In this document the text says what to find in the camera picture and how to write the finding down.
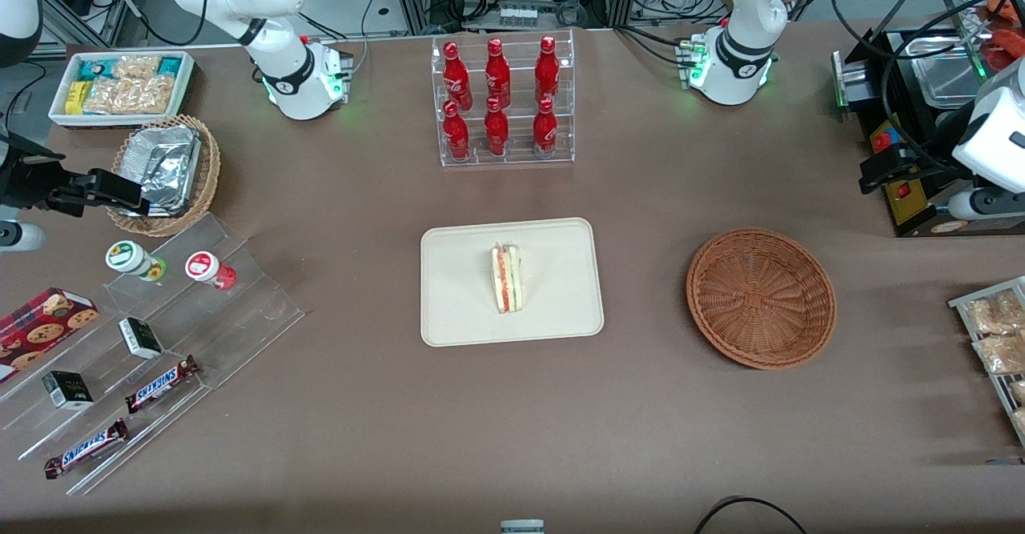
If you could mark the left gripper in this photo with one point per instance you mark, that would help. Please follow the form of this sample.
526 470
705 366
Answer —
923 158

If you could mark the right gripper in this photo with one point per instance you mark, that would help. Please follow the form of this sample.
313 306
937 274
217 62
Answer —
24 179

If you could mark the triangular sandwich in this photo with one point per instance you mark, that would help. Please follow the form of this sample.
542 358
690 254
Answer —
506 282

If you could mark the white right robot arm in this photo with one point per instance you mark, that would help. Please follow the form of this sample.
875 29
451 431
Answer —
288 78

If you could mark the tan oval wicker basket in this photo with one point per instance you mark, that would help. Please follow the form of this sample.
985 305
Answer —
210 174

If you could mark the brown round wicker basket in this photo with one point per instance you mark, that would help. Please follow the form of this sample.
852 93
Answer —
761 298

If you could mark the beige plastic tray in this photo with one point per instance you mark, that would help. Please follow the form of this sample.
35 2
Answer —
456 294

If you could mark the red emergency stop button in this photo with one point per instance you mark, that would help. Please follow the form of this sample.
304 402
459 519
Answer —
881 138

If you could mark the black food warmer machine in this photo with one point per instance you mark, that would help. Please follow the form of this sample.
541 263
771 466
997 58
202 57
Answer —
921 218

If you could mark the green label white-lid jar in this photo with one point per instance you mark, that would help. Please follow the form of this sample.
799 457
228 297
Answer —
128 258

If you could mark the silver foil container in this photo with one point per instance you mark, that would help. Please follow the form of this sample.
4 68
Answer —
164 166

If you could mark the yellow snack packet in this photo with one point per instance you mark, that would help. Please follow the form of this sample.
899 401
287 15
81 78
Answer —
76 98

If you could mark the white rectangular snack bin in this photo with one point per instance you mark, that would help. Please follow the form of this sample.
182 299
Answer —
60 102

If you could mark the steel warmer pan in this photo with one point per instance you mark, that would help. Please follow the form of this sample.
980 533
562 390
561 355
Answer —
945 78

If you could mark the large clear cracker bag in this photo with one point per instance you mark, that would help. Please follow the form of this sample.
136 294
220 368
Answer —
132 95

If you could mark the teal snack packet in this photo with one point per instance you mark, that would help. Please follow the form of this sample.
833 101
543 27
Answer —
169 66
92 69

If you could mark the red label white-lid jar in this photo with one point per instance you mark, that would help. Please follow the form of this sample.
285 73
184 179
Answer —
204 268

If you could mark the small clear cracker bag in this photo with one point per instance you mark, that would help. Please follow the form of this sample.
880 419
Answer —
136 66

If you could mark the red plaid cookie box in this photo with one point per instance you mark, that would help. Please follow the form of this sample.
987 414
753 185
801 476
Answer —
40 330

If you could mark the small black white box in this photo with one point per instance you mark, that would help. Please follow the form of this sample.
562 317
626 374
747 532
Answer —
68 390
141 338

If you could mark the red sausages in warmer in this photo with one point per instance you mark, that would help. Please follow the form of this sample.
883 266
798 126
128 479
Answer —
1005 46

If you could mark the clear bag of snacks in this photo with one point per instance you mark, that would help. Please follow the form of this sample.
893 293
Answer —
1001 354
997 314

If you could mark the clear acrylic stepped shelf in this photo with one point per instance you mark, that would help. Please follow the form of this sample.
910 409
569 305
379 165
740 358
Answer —
200 334

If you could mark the snickers chocolate bar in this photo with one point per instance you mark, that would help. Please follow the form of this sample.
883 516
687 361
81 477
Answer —
84 448
160 384

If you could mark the red cola bottle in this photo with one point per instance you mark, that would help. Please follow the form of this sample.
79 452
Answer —
456 134
497 74
544 127
456 74
547 70
496 130

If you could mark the clear acrylic bottle rack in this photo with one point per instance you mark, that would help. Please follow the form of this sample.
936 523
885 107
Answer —
516 138

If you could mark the white power strip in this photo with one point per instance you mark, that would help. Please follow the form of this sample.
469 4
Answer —
518 17

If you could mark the small grey device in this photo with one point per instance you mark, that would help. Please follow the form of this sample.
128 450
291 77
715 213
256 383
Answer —
522 527

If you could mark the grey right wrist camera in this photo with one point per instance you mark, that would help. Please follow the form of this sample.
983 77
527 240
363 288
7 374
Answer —
20 236

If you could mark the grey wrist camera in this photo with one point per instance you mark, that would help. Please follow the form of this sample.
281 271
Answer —
985 202
20 236

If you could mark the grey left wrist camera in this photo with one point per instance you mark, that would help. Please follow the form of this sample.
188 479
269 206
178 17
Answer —
985 202

